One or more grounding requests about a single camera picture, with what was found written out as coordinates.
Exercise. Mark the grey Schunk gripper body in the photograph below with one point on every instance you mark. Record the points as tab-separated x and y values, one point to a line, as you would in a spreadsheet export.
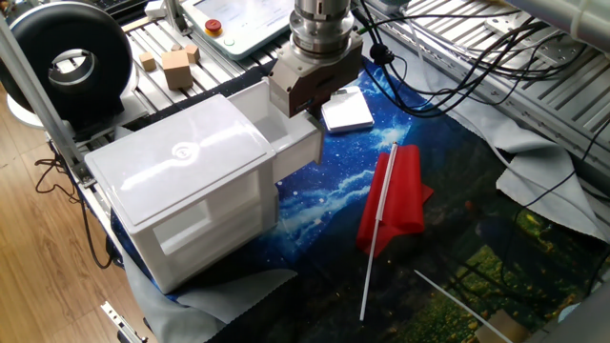
314	83

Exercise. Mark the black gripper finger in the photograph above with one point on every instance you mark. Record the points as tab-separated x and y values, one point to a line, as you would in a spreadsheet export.
313	113

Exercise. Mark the white drawer with white knob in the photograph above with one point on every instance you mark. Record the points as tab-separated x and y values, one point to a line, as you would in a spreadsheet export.
295	143

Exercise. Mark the white plastic drawer cabinet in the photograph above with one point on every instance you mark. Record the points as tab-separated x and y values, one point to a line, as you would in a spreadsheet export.
181	162

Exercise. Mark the silver digital scale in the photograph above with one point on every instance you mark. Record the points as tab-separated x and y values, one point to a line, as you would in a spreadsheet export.
350	114

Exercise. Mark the galaxy print cloth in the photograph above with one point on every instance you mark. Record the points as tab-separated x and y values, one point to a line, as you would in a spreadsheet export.
343	190

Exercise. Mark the white teach pendant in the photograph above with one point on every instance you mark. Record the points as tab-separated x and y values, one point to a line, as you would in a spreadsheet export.
248	24

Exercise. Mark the red flag on white stick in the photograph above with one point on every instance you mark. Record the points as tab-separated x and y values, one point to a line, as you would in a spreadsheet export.
400	190

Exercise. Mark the small wooden cube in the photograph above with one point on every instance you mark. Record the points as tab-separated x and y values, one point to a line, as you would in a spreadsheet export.
193	53
148	62

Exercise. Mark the large wooden cube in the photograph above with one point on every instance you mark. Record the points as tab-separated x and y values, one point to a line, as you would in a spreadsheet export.
177	70

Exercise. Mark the tiny wooden block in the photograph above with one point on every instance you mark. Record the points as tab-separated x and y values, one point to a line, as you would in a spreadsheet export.
176	47

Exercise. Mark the small white box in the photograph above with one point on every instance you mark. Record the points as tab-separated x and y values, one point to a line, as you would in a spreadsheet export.
155	8

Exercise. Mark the black keyboard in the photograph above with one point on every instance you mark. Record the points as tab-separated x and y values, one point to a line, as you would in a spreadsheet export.
119	5

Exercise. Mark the thin white stick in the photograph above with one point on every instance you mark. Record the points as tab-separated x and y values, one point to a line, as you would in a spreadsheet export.
453	301

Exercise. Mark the brown cardboard piece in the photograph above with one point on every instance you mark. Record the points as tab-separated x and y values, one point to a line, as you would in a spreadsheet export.
502	326

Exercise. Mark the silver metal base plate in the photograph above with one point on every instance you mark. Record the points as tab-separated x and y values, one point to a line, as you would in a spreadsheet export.
534	24

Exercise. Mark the aluminium frame post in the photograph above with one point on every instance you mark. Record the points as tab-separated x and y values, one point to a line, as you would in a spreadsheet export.
38	100

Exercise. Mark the aluminium bracket rail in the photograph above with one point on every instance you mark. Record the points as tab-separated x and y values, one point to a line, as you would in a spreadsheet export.
121	324

